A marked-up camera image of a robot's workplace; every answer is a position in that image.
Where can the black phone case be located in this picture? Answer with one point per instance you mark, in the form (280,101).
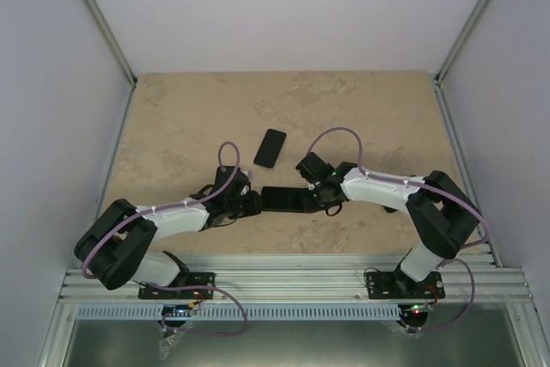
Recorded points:
(389,209)

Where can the aluminium frame post right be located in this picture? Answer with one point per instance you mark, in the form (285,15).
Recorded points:
(467,30)

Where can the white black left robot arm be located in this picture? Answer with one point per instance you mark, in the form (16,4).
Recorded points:
(114,249)

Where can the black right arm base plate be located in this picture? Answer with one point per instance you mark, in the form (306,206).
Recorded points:
(396,285)

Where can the aluminium frame post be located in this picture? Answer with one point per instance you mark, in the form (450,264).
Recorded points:
(467,30)
(106,32)

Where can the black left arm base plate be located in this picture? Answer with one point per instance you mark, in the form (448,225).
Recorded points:
(149,292)

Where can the aluminium side rail right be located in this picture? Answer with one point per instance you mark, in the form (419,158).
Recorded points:
(457,145)

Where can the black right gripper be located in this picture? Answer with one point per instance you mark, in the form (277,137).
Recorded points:
(334,203)

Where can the grey slotted cable duct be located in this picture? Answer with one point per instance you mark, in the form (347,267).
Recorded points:
(230,312)

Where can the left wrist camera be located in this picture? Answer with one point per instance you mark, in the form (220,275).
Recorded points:
(243,183)

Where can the white-edged black phone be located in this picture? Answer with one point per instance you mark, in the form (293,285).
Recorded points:
(270,148)

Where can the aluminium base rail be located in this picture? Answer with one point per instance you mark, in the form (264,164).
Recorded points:
(339,278)

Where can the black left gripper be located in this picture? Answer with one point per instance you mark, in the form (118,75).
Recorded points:
(253,209)

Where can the aluminium frame post left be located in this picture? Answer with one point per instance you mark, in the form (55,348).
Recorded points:
(106,32)

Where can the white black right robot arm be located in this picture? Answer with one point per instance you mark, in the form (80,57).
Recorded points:
(441,213)

